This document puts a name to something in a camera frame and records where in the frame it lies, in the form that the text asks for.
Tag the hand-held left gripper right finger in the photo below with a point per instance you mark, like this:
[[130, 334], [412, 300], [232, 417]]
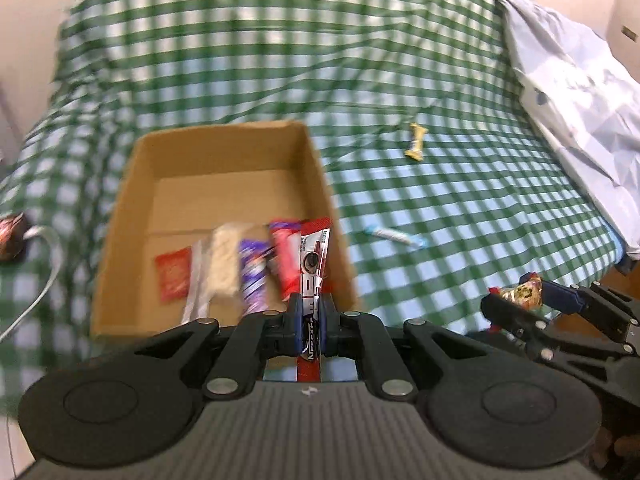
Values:
[[327, 321]]

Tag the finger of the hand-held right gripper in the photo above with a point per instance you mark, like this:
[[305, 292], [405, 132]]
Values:
[[520, 327], [562, 297]]

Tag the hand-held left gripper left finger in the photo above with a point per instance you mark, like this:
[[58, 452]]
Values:
[[295, 321]]

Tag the small orange candy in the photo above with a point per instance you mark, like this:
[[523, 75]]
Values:
[[525, 292]]

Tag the purple snack packet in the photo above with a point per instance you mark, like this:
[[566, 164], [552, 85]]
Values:
[[254, 275]]

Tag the red coffee stick packet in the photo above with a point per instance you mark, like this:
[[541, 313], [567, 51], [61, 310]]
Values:
[[312, 260]]

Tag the red wafer bar packet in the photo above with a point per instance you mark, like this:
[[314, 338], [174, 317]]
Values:
[[286, 255]]

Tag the silver stick packet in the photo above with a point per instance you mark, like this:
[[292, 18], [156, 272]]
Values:
[[196, 280]]

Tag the red square sachet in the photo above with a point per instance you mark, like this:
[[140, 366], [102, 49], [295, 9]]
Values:
[[172, 274]]

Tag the brown cardboard box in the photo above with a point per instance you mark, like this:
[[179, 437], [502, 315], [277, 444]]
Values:
[[220, 195]]

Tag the white puffed rice bar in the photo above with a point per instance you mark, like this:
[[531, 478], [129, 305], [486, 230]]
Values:
[[226, 260]]

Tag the blue white stick packet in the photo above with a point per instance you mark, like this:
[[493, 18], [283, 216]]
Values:
[[395, 235]]

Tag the yellow twisted candy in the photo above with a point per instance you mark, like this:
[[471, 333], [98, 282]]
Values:
[[416, 142]]

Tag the pale blue crumpled sheet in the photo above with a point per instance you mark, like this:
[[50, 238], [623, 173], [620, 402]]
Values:
[[565, 85]]

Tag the green checked blanket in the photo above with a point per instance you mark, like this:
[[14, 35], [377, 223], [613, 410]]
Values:
[[280, 60]]

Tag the beige cabinet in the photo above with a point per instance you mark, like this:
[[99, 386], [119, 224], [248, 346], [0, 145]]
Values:
[[626, 10]]

